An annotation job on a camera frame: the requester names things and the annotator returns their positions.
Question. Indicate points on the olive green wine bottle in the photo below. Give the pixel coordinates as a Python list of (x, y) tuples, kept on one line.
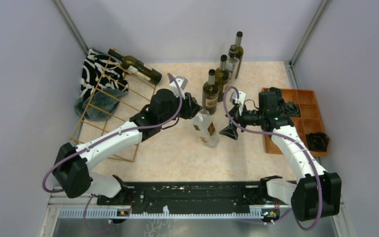
[(222, 76)]

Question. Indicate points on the grey slotted cable duct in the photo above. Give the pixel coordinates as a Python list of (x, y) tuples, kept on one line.
[(114, 213)]

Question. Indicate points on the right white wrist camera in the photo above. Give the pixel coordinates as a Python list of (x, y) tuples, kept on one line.
[(238, 98)]

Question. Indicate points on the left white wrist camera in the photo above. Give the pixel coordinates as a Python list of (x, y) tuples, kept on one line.
[(177, 84)]

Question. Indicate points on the clear glass liquor bottle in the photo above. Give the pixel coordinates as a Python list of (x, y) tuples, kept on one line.
[(205, 129)]

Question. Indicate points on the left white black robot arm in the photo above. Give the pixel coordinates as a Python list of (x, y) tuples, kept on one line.
[(73, 165)]

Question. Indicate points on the orange compartment tray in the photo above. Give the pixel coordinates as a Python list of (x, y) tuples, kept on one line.
[(310, 120)]

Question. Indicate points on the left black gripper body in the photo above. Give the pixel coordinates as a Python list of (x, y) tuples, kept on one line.
[(186, 110)]

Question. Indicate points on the zebra pattern cloth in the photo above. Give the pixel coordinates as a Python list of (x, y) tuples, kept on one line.
[(101, 71)]

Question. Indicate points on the gold wire wine rack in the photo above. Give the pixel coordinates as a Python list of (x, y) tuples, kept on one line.
[(139, 94)]

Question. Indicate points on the clear tall glass bottle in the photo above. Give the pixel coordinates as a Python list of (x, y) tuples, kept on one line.
[(232, 63)]

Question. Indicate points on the green bottle grey capsule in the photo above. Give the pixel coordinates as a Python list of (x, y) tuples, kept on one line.
[(240, 51)]

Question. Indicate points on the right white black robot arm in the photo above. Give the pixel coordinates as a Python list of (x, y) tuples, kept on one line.
[(317, 192)]

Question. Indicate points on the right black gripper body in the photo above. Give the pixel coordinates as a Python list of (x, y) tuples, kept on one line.
[(247, 118)]

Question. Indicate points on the grey green fluffy cloth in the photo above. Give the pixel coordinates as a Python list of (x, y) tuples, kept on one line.
[(101, 105)]

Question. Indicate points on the dark green wine bottle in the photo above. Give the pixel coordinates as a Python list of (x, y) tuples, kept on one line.
[(137, 68)]

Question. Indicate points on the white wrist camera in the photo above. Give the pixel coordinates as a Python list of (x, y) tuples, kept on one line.
[(177, 84), (238, 98)]

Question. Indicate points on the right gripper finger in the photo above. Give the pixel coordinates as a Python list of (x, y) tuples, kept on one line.
[(230, 131), (233, 112)]

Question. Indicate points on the dark green rosette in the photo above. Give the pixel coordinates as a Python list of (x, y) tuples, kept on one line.
[(292, 109)]

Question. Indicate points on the dark labelled wine bottle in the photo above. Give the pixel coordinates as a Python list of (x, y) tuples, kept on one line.
[(210, 93)]

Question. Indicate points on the black rosette front compartment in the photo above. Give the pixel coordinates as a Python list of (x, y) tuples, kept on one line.
[(318, 141)]

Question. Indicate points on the dark rosette back compartment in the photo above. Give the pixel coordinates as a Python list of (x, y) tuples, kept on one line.
[(278, 91)]

